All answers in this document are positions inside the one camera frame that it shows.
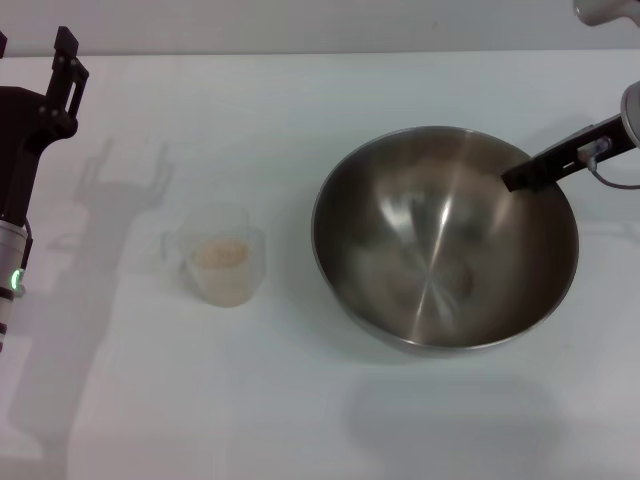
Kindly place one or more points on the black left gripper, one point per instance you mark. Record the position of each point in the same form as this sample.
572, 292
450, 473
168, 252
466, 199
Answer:
17, 140

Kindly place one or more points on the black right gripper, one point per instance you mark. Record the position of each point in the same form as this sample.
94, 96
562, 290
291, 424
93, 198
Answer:
575, 147

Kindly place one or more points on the stainless steel mixing bowl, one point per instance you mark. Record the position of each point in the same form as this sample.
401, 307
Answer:
440, 250

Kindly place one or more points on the uncooked rice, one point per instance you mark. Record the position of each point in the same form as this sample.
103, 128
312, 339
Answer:
221, 254

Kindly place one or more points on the clear plastic measuring cup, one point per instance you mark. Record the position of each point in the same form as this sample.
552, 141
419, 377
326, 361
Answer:
220, 280

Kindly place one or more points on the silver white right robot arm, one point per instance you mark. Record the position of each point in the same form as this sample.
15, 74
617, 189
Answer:
632, 110

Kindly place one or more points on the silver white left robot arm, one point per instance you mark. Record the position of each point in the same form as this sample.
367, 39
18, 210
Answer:
9, 265

